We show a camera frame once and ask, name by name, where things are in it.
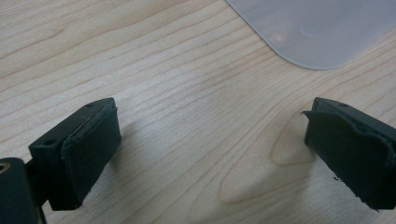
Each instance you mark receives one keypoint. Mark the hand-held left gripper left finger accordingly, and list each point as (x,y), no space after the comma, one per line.
(84,152)

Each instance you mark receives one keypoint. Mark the translucent white plastic board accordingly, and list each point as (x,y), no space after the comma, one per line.
(314,28)

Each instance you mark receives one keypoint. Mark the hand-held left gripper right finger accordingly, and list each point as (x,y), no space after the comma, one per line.
(351,149)

